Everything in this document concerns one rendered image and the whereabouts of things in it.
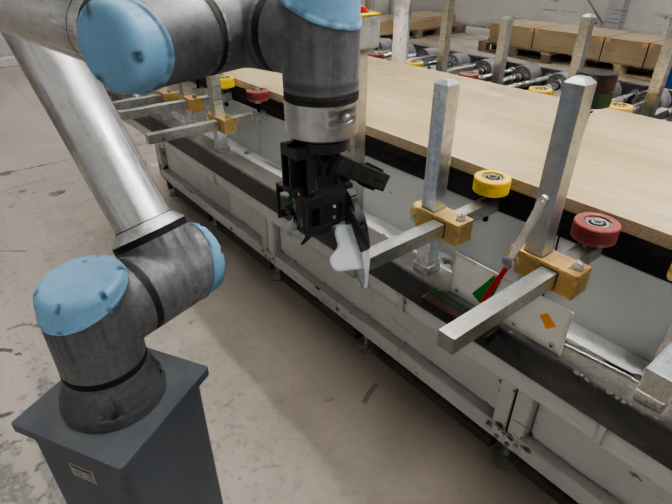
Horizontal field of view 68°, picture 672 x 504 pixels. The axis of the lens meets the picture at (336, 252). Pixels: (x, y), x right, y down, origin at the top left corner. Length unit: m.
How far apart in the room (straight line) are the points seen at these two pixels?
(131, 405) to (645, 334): 1.00
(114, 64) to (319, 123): 0.22
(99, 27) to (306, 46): 0.20
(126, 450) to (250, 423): 0.82
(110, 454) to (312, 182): 0.61
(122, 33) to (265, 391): 1.47
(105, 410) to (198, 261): 0.31
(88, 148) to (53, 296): 0.27
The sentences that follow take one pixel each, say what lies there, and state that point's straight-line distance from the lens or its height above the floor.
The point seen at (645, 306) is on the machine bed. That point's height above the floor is 0.73.
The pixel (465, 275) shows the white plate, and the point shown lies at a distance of 1.06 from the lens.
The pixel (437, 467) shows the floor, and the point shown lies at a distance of 1.66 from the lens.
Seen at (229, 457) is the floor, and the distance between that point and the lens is 1.68.
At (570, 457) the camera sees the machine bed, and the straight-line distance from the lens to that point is 1.54.
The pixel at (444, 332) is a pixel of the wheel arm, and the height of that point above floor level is 0.86.
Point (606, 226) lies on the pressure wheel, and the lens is 1.03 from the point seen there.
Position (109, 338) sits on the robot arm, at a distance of 0.91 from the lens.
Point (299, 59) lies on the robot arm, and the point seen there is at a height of 1.24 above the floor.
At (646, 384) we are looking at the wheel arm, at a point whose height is 0.94.
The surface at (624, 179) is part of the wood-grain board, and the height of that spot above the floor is 0.90.
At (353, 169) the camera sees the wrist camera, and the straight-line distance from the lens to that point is 0.65.
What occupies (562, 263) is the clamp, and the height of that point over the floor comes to 0.87.
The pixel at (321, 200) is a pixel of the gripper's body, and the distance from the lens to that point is 0.62.
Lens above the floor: 1.34
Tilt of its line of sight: 32 degrees down
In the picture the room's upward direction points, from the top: straight up
